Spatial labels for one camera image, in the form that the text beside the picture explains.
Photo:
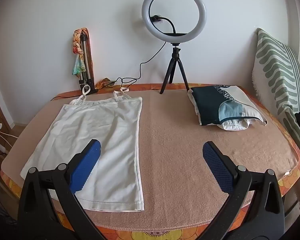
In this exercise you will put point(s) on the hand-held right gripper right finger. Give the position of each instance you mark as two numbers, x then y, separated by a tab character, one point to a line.
216	165

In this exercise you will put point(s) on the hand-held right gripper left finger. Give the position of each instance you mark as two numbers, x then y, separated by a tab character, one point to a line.
86	165

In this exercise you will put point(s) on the white camisole top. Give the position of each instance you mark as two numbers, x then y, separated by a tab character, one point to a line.
110	130

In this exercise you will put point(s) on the beige blanket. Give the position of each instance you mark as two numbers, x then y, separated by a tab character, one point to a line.
177	142

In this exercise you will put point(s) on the teal patterned folded garment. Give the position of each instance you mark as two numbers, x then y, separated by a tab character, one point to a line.
207	105

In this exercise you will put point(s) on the crumpled colourful cloth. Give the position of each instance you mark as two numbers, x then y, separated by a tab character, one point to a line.
106	82

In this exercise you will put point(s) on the colourful braided scarf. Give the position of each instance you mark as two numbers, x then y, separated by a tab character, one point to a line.
78	65

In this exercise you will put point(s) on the folded silver tripod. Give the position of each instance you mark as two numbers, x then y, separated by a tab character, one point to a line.
86	62

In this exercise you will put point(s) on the orange patterned cloth strip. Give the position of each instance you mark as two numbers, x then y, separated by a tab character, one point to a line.
91	60

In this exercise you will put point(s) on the green striped pillow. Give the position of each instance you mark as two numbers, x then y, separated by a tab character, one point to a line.
275	65

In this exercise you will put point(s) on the small black tripod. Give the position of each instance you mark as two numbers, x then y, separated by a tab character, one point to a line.
174	55

